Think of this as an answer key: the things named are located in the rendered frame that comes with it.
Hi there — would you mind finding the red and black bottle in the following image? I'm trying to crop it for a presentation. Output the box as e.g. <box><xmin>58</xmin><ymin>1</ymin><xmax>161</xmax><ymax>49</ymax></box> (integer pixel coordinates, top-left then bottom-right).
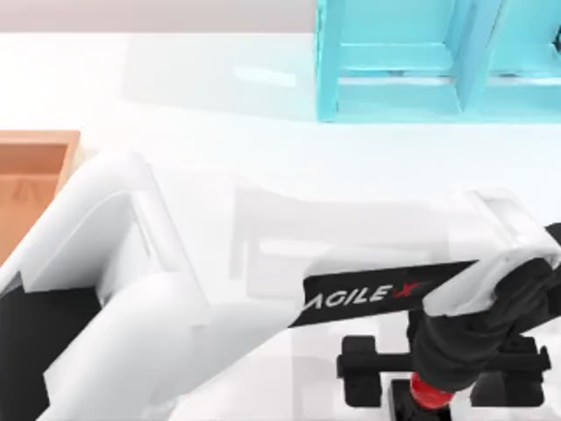
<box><xmin>388</xmin><ymin>371</ymin><xmax>456</xmax><ymax>421</ymax></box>

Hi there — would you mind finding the light blue rack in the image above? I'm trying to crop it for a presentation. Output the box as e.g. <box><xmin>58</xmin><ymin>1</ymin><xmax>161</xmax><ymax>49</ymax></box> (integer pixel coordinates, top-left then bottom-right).
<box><xmin>313</xmin><ymin>0</ymin><xmax>561</xmax><ymax>125</ymax></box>

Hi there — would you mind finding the shallow salmon-coloured box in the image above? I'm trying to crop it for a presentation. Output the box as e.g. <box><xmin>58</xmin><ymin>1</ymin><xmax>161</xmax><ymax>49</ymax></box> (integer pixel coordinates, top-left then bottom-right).
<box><xmin>0</xmin><ymin>130</ymin><xmax>83</xmax><ymax>269</ymax></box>

